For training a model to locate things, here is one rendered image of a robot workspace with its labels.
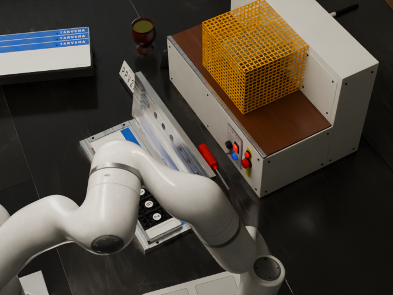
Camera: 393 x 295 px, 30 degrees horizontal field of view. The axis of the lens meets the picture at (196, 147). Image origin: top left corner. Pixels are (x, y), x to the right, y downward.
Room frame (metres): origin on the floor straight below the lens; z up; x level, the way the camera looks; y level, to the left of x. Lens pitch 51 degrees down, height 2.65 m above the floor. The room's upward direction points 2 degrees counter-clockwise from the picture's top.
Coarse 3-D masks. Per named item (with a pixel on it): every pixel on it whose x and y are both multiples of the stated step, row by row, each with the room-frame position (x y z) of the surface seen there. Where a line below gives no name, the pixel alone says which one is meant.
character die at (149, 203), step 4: (152, 196) 1.20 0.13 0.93; (140, 200) 1.19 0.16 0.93; (144, 200) 1.19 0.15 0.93; (148, 200) 1.19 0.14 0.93; (152, 200) 1.19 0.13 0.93; (156, 200) 1.19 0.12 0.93; (140, 204) 1.17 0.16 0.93; (144, 204) 1.17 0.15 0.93; (148, 204) 1.17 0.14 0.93; (152, 204) 1.17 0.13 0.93; (156, 204) 1.17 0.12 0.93; (140, 208) 1.16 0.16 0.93; (144, 208) 1.16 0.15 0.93; (148, 208) 1.16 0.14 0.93; (152, 208) 1.16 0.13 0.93; (156, 208) 1.16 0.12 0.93; (140, 212) 1.15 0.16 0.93; (144, 212) 1.15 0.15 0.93
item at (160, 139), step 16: (144, 80) 1.49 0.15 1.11; (144, 96) 1.47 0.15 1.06; (144, 112) 1.46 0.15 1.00; (160, 112) 1.39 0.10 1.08; (144, 128) 1.43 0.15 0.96; (160, 128) 1.38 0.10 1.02; (176, 128) 1.30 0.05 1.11; (160, 144) 1.34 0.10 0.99; (176, 144) 1.30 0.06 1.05; (192, 144) 1.24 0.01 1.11; (176, 160) 1.28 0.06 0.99; (192, 160) 1.22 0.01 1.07; (208, 176) 1.14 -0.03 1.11
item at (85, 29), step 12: (0, 36) 1.81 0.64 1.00; (12, 36) 1.81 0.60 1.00; (24, 36) 1.81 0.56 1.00; (36, 36) 1.81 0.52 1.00; (36, 72) 1.70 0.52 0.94; (48, 72) 1.70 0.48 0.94; (60, 72) 1.71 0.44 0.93; (72, 72) 1.71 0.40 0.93; (84, 72) 1.71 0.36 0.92; (0, 84) 1.68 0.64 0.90
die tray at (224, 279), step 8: (224, 272) 0.96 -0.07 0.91; (192, 280) 0.94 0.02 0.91; (200, 280) 0.94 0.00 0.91; (208, 280) 0.94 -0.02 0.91; (216, 280) 0.94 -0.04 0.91; (224, 280) 0.94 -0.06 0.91; (232, 280) 0.94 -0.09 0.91; (168, 288) 0.92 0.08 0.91; (176, 288) 0.92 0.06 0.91; (184, 288) 0.92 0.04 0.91; (192, 288) 0.92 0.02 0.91; (200, 288) 0.92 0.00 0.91; (208, 288) 0.92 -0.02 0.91; (216, 288) 0.92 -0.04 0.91; (224, 288) 0.92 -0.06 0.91; (232, 288) 0.92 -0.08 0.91
